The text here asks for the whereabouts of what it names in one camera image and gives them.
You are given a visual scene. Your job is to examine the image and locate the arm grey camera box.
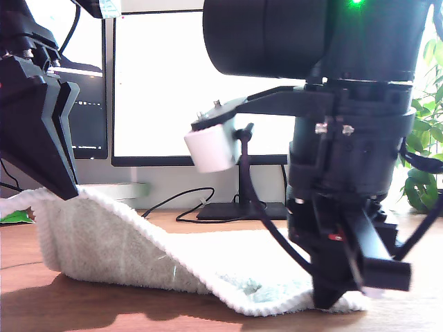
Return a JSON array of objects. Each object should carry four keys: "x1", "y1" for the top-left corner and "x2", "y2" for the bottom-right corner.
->
[{"x1": 183, "y1": 86, "x2": 335, "y2": 174}]

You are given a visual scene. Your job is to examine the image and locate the black monitor cable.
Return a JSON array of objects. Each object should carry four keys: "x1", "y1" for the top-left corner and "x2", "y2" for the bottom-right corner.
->
[{"x1": 280, "y1": 164, "x2": 290, "y2": 194}]

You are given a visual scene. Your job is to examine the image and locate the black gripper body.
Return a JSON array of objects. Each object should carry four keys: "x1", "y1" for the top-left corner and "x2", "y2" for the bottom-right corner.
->
[{"x1": 286, "y1": 136, "x2": 413, "y2": 291}]

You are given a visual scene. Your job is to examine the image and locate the thin black cable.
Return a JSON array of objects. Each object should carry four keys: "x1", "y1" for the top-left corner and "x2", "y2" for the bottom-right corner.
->
[{"x1": 0, "y1": 159, "x2": 22, "y2": 194}]

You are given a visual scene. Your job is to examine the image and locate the green leafy house plant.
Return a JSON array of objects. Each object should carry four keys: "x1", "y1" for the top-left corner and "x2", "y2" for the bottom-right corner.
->
[{"x1": 397, "y1": 6, "x2": 443, "y2": 214}]

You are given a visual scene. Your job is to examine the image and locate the monitor with dark screen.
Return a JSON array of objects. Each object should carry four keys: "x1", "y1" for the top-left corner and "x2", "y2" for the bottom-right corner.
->
[{"x1": 20, "y1": 0, "x2": 109, "y2": 160}]

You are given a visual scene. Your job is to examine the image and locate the black usb cable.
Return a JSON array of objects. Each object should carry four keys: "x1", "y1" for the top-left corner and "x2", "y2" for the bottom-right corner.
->
[{"x1": 141, "y1": 187, "x2": 216, "y2": 223}]

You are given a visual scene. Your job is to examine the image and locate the white fluffy tea towel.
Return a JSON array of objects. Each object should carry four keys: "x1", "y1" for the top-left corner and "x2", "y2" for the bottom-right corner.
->
[{"x1": 0, "y1": 186, "x2": 371, "y2": 317}]

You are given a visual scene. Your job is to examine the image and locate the large monitor with white screen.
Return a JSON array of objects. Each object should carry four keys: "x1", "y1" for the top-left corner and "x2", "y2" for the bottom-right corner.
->
[{"x1": 111, "y1": 9, "x2": 298, "y2": 222}]

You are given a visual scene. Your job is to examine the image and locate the long white box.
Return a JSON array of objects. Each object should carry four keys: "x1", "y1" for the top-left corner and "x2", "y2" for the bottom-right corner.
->
[{"x1": 79, "y1": 182, "x2": 150, "y2": 201}]

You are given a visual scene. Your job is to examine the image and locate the arm thick black cable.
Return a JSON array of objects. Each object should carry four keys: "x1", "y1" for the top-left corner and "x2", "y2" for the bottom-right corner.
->
[{"x1": 392, "y1": 136, "x2": 443, "y2": 262}]

